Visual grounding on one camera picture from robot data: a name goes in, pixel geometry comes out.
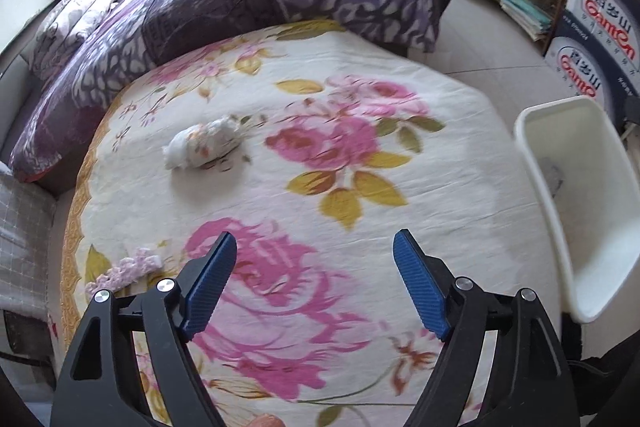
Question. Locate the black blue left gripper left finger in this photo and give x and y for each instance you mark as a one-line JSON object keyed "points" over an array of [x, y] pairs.
{"points": [[100, 382]]}

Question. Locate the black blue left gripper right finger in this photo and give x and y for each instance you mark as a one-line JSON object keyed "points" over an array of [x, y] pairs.
{"points": [[529, 382]]}

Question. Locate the white plastic trash bin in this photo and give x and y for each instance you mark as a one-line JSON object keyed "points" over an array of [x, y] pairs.
{"points": [[587, 188]]}

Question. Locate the pink crochet piece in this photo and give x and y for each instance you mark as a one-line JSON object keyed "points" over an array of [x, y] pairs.
{"points": [[127, 271]]}

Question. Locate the grey checked cushion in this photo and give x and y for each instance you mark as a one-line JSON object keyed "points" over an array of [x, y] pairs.
{"points": [[26, 219]]}

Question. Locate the crumpled floral white tissue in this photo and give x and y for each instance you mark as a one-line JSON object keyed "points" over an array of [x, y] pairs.
{"points": [[201, 144]]}

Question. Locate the floral cream tablecloth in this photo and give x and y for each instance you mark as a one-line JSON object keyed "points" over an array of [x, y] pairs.
{"points": [[344, 144]]}

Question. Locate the lower blue Ganten water box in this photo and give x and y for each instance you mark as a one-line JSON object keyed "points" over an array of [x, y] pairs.
{"points": [[588, 68]]}

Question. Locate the blue ganten water box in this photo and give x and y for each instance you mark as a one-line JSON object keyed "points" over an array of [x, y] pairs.
{"points": [[615, 24], [588, 68]]}

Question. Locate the upper blue Ganten water box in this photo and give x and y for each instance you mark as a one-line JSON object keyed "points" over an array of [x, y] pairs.
{"points": [[615, 24]]}

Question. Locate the purple patterned bed blanket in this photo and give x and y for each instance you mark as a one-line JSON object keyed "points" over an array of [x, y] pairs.
{"points": [[140, 35]]}

